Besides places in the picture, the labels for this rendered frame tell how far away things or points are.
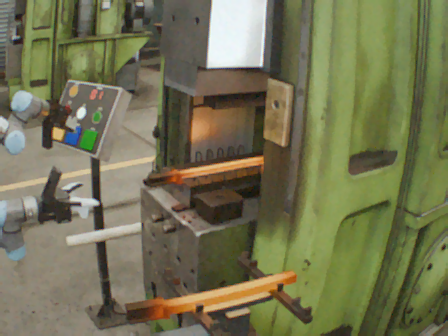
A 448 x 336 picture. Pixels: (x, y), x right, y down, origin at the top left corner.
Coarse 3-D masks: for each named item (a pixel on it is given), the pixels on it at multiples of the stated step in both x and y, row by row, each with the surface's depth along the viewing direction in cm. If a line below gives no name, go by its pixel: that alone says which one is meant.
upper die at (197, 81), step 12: (168, 60) 158; (168, 72) 159; (180, 72) 153; (192, 72) 147; (204, 72) 146; (216, 72) 148; (228, 72) 151; (240, 72) 153; (252, 72) 156; (264, 72) 159; (168, 84) 160; (180, 84) 153; (192, 84) 148; (204, 84) 148; (216, 84) 150; (228, 84) 152; (240, 84) 155; (252, 84) 157; (264, 84) 160
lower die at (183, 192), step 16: (208, 160) 183; (224, 160) 181; (192, 176) 163; (208, 176) 166; (240, 176) 168; (256, 176) 171; (176, 192) 166; (192, 192) 159; (256, 192) 174; (192, 208) 161
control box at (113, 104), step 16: (64, 96) 200; (80, 96) 196; (96, 96) 191; (112, 96) 187; (128, 96) 191; (112, 112) 186; (96, 128) 187; (112, 128) 188; (64, 144) 193; (96, 144) 185; (112, 144) 191
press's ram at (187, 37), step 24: (168, 0) 153; (192, 0) 141; (216, 0) 133; (240, 0) 138; (264, 0) 142; (168, 24) 155; (192, 24) 143; (216, 24) 136; (240, 24) 141; (168, 48) 157; (192, 48) 145; (216, 48) 139; (240, 48) 144
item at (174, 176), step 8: (240, 160) 177; (248, 160) 177; (256, 160) 178; (200, 168) 167; (208, 168) 168; (216, 168) 169; (224, 168) 171; (152, 176) 157; (160, 176) 158; (168, 176) 159; (176, 176) 161; (184, 176) 162; (152, 184) 158; (160, 184) 158
